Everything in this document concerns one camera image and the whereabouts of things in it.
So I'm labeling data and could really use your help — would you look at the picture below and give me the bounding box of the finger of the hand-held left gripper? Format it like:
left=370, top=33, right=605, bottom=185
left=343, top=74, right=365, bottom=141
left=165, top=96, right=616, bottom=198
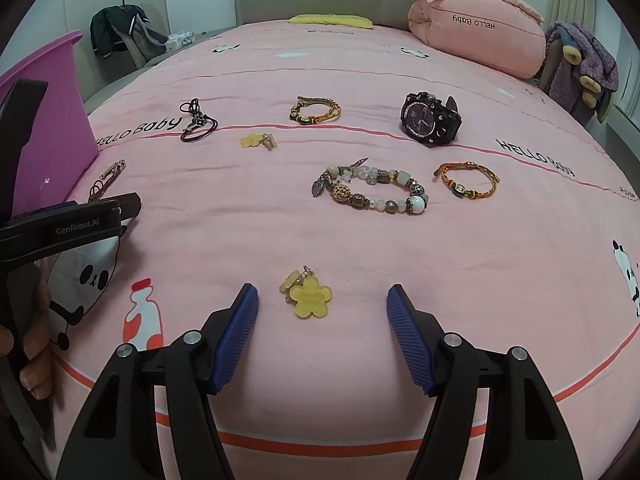
left=102, top=199, right=128, bottom=240
left=50, top=192, right=142, bottom=222

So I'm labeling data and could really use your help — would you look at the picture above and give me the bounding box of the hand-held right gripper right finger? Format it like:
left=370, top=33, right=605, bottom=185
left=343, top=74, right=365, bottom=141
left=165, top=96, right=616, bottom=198
left=386, top=284, right=583, bottom=480

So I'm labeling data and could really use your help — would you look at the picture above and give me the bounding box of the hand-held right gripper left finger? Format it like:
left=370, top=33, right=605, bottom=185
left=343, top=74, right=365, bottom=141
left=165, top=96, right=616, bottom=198
left=55, top=283, right=259, bottom=480

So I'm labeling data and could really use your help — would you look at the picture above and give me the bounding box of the yellow flower keychain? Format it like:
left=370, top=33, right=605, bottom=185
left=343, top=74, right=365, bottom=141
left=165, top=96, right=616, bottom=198
left=278, top=265, right=335, bottom=320

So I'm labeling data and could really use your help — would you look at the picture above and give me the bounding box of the purple cloth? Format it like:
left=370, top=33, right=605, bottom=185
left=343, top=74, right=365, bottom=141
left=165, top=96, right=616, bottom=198
left=0, top=29, right=98, bottom=221

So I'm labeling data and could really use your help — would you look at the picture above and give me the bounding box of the colourful beaded bracelet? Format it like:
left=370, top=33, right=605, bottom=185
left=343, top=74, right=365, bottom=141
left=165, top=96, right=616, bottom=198
left=288, top=95, right=342, bottom=126

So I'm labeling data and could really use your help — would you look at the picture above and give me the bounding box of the person's left hand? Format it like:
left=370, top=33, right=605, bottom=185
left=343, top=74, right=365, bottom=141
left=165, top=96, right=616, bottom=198
left=0, top=265, right=55, bottom=402

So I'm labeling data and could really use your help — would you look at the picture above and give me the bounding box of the small metal clip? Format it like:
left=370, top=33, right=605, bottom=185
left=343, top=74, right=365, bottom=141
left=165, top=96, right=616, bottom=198
left=87, top=159, right=127, bottom=203

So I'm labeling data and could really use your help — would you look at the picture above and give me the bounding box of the pink printed bedsheet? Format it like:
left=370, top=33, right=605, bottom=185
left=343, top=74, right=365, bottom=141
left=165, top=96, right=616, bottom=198
left=47, top=22, right=640, bottom=480

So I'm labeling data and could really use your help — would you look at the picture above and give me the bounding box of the small yellow charm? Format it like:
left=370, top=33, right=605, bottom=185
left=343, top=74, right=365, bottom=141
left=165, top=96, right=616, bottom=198
left=240, top=132, right=278, bottom=152

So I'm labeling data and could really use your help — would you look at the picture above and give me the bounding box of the beige chair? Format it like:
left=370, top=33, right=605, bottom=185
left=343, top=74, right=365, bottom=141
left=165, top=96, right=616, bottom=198
left=127, top=20, right=173, bottom=68

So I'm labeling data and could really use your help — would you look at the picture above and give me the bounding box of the dark green jacket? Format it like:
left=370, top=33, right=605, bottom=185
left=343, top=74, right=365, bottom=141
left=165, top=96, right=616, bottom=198
left=90, top=5, right=168, bottom=61

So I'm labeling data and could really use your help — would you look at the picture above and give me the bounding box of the black wrist watch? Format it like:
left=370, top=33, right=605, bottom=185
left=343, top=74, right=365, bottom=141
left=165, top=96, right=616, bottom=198
left=400, top=91, right=463, bottom=148

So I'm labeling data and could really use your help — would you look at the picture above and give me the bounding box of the yellow pillow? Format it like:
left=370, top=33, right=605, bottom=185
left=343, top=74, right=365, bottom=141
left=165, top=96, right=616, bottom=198
left=288, top=13, right=377, bottom=29

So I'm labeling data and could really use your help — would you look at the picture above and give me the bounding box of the folded pink quilt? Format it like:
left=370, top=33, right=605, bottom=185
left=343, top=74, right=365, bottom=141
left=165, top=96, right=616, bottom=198
left=392, top=0, right=547, bottom=79

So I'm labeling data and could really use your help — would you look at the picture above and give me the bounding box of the purple fleece garment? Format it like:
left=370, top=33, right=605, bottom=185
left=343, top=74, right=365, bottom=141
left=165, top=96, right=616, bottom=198
left=544, top=20, right=621, bottom=123

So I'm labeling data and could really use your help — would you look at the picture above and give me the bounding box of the chunky beaded bracelet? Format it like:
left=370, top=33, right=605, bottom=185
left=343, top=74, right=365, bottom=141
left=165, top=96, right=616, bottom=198
left=314, top=156, right=431, bottom=216

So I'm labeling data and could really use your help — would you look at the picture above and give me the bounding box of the orange braided bracelet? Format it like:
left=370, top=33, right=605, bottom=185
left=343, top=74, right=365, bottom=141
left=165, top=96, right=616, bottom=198
left=433, top=161, right=501, bottom=200

